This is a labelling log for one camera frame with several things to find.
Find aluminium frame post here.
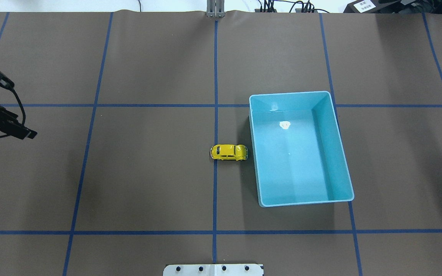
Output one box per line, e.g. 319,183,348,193
206,0,226,18

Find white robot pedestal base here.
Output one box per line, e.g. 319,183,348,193
163,263,264,276

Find yellow beetle toy car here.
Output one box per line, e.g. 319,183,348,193
210,144,248,161

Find turquoise plastic bin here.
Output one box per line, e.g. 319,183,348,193
249,91,355,208

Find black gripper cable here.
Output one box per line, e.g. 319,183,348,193
0,86,26,139

